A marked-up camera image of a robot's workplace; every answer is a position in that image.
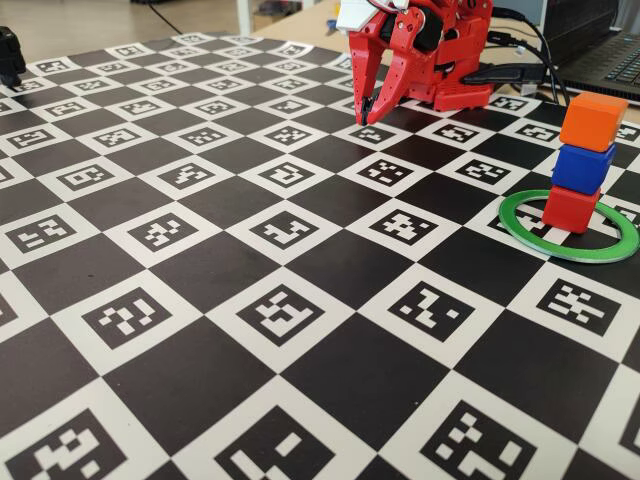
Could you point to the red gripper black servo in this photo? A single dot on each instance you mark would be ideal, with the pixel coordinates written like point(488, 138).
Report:
point(404, 31)

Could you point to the orange cube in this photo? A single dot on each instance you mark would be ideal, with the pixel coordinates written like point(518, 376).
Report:
point(592, 122)

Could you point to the blue cube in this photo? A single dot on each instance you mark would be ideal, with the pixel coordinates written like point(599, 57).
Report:
point(580, 167)

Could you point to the red cube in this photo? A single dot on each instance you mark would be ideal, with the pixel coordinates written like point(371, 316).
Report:
point(567, 212)

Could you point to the red robot arm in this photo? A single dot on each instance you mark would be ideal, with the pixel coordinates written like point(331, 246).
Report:
point(460, 75)

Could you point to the black power plug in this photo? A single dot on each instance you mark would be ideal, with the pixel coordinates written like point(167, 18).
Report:
point(505, 74)

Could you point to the white table leg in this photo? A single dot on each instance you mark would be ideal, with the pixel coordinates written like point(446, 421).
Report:
point(246, 15)

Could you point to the small grey connector block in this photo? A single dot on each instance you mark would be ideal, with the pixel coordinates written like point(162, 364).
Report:
point(529, 89)

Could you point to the grey blue box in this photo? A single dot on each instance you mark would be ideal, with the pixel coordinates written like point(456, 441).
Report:
point(532, 6)

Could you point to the black laptop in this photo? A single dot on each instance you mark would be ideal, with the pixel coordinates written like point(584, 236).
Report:
point(600, 55)

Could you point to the black white marker board mat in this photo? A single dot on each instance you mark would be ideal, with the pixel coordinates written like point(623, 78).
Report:
point(200, 280)

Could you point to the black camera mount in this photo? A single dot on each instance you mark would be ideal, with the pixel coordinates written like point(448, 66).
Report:
point(10, 55)

